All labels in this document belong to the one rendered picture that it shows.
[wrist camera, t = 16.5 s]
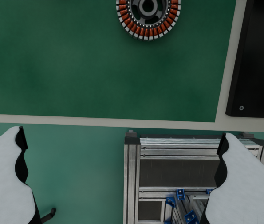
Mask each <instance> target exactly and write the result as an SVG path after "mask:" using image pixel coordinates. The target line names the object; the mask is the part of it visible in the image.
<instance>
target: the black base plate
mask: <svg viewBox="0 0 264 224"><path fill-rule="evenodd" d="M225 114H226V115H228V116H230V117H251V118H264V0H247V2H246V6H245V12H244V18H243V23H242V28H241V32H240V39H239V44H238V49H237V53H236V60H235V65H234V70H233V75H232V81H231V86H230V90H229V97H228V102H227V107H226V112H225Z"/></svg>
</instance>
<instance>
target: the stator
mask: <svg viewBox="0 0 264 224"><path fill-rule="evenodd" d="M161 2H162V11H159V10H158V3H157V0H116V9H117V15H118V20H119V22H120V25H121V26H122V28H123V29H124V30H125V32H126V33H127V34H128V33H129V36H131V37H132V36H133V35H134V37H133V38H134V39H137V37H138V40H139V41H141V40H142V39H143V41H145V42H146V41H154V40H156V39H159V38H161V37H163V36H164V35H165V34H166V33H168V32H169V31H170V30H171V29H172V27H173V26H174V25H175V24H176V21H177V20H178V16H179V15H180V10H181V5H180V4H181V0H161ZM145 3H150V4H151V5H152V7H153V10H152V11H151V12H145V11H144V9H143V4H145ZM132 6H136V7H137V11H138V14H139V15H140V20H139V21H138V20H137V19H136V18H135V17H134V15H133V11H132ZM155 16H156V17H157V18H158V21H157V22H155V23H153V24H145V20H149V19H152V18H153V17H155Z"/></svg>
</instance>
